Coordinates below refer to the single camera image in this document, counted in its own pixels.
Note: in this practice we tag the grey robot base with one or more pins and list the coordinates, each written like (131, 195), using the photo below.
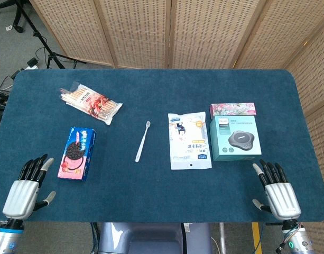
(153, 238)

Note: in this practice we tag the woven folding screen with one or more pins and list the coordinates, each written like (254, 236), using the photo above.
(204, 34)

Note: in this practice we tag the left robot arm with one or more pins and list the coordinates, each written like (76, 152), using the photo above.
(5, 235)

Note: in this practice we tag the pink floral box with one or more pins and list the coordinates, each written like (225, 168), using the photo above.
(232, 109)

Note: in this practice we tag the blue pink Oreo box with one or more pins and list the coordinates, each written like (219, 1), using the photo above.
(77, 154)

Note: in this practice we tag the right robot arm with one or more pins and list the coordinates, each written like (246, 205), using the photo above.
(296, 236)

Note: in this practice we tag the white plastic pouch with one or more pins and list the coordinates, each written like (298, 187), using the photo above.
(189, 140)

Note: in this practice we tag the white toothbrush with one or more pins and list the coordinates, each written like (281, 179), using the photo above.
(142, 143)

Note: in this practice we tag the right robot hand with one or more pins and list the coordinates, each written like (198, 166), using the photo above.
(282, 201)

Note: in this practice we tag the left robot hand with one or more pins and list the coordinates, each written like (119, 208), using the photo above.
(20, 195)

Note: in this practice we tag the teal speakerphone box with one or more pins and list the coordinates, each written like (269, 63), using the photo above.
(234, 139)

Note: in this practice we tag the black office chair base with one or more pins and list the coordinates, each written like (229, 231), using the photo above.
(8, 16)

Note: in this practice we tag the biscuit stick packet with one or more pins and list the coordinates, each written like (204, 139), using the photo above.
(89, 101)

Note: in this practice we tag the black tripod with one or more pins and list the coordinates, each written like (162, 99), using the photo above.
(45, 42)

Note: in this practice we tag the yellow floor tape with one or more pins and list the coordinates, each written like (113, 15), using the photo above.
(257, 238)

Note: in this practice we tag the blue table mat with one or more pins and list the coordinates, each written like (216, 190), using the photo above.
(156, 148)

